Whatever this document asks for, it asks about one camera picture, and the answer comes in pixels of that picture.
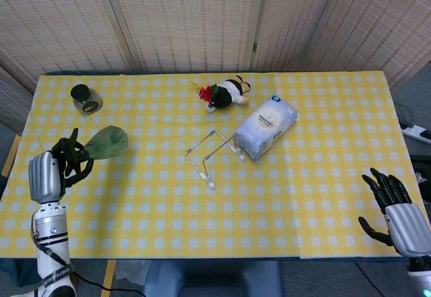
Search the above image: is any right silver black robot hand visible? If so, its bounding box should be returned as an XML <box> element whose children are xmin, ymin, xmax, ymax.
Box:
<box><xmin>358</xmin><ymin>167</ymin><xmax>431</xmax><ymax>257</ymax></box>

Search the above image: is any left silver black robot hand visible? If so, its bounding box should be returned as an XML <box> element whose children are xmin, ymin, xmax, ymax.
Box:
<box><xmin>28</xmin><ymin>127</ymin><xmax>96</xmax><ymax>205</ymax></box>

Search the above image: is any green glass bottle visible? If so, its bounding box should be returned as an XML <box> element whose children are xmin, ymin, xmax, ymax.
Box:
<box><xmin>69</xmin><ymin>125</ymin><xmax>129</xmax><ymax>163</ymax></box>

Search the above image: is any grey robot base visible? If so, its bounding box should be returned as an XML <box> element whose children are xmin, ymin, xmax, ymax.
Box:
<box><xmin>144</xmin><ymin>259</ymin><xmax>284</xmax><ymax>297</ymax></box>

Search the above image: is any yellow floor tape strip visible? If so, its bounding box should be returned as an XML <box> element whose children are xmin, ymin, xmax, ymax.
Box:
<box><xmin>1</xmin><ymin>134</ymin><xmax>22</xmax><ymax>177</ymax></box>
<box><xmin>100</xmin><ymin>259</ymin><xmax>116</xmax><ymax>297</ymax></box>

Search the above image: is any glass jar black lid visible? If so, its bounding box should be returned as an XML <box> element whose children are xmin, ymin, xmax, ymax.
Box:
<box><xmin>70</xmin><ymin>84</ymin><xmax>103</xmax><ymax>113</ymax></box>

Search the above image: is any white power strip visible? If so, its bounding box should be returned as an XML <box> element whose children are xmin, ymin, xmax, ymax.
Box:
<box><xmin>402</xmin><ymin>124</ymin><xmax>431</xmax><ymax>145</ymax></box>

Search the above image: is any blue wet wipes pack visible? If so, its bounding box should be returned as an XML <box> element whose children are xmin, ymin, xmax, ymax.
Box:
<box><xmin>234</xmin><ymin>94</ymin><xmax>299</xmax><ymax>162</ymax></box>

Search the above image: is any yellow white checked tablecloth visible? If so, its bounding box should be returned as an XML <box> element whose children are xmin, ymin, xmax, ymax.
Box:
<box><xmin>0</xmin><ymin>71</ymin><xmax>430</xmax><ymax>261</ymax></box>

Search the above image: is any colourful feather shuttlecock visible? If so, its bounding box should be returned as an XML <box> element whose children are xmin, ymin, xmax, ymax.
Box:
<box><xmin>191</xmin><ymin>81</ymin><xmax>220</xmax><ymax>113</ymax></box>

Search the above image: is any black white plush toy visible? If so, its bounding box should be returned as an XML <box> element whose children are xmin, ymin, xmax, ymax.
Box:
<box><xmin>210</xmin><ymin>75</ymin><xmax>253</xmax><ymax>108</ymax></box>

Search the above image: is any woven folding screen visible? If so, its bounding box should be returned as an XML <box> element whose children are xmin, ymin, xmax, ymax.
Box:
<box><xmin>0</xmin><ymin>0</ymin><xmax>431</xmax><ymax>92</ymax></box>

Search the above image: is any black power cable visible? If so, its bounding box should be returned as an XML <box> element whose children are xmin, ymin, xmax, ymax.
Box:
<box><xmin>393</xmin><ymin>101</ymin><xmax>417</xmax><ymax>129</ymax></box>

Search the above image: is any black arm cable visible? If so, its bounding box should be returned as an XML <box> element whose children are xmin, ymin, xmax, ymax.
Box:
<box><xmin>33</xmin><ymin>242</ymin><xmax>145</xmax><ymax>293</ymax></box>

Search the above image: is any metal wire book stand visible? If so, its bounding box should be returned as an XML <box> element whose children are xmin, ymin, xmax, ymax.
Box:
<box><xmin>184</xmin><ymin>129</ymin><xmax>246</xmax><ymax>191</ymax></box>

